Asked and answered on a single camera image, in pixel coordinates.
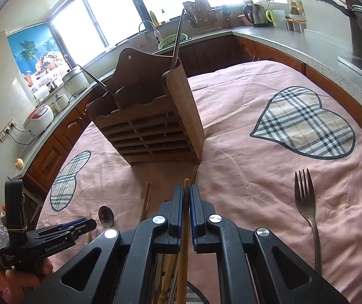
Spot black power cable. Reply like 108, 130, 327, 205
8, 125, 37, 146

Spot pink plaid-heart tablecloth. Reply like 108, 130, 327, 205
37, 60, 362, 304

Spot small white pot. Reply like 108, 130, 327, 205
54, 93, 70, 111

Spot wall poster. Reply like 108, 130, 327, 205
7, 24, 69, 94

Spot large white rice cooker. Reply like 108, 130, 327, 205
61, 68, 89, 97

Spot kitchen window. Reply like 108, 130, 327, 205
49, 0, 254, 58

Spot person's left hand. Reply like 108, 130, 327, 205
5, 256, 55, 295

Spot white cup with green handle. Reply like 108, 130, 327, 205
266, 9, 287, 26

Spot kitchen faucet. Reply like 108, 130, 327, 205
138, 21, 162, 43

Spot knife and scissors block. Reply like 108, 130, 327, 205
220, 5, 232, 27

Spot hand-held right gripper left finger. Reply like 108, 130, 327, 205
23, 184, 184, 304

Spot metal fork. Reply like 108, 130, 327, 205
294, 168, 323, 276

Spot red and white rice cooker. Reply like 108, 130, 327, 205
23, 104, 55, 135

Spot steel electric kettle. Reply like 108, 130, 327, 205
242, 3, 272, 27

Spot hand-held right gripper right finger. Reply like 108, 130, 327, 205
190, 184, 351, 304

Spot wall power outlet strip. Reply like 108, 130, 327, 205
0, 119, 17, 141

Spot thin metal utensil handle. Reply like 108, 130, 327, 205
77, 64, 116, 96

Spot long metal utensil handle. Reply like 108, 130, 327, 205
171, 8, 187, 70

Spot dish rack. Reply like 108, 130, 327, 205
182, 0, 219, 34

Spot green colander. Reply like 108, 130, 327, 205
158, 34, 192, 50

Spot wooden utensil holder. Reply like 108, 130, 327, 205
86, 47, 205, 165

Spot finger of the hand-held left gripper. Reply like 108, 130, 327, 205
68, 219, 98, 239
37, 218, 89, 233

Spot metal spoon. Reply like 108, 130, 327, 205
98, 206, 116, 229

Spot condiment bottles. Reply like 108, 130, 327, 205
289, 2, 305, 16

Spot row of spice jars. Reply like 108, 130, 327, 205
285, 17, 306, 34

